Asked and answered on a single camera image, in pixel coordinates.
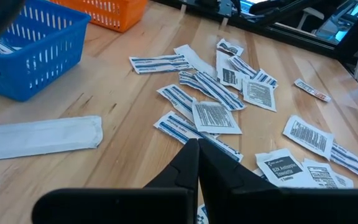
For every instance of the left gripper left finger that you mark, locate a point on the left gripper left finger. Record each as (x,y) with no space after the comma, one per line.
(120,205)

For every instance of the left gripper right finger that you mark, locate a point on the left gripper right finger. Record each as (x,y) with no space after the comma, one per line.
(275,205)

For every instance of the blue striped fabric bandage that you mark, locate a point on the blue striped fabric bandage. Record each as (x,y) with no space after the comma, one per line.
(160,63)
(244,65)
(2,48)
(202,216)
(266,78)
(190,81)
(176,127)
(176,99)
(219,91)

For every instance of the BZK antiseptic towelette packet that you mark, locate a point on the BZK antiseptic towelette packet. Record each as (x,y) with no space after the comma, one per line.
(284,166)
(228,76)

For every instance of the blue plastic basket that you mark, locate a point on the blue plastic basket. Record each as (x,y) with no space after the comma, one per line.
(26,84)

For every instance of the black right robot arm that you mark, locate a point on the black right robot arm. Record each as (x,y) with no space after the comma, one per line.
(275,12)

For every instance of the crumpled blue striped bandage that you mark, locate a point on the crumpled blue striped bandage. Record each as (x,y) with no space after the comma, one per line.
(356,165)

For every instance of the orange plastic basket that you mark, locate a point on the orange plastic basket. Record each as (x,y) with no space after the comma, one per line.
(110,23)

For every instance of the orange label ointment packet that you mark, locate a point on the orange label ointment packet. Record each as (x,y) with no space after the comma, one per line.
(312,90)

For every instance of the plain white bandage wrapper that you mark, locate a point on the plain white bandage wrapper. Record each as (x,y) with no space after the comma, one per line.
(194,59)

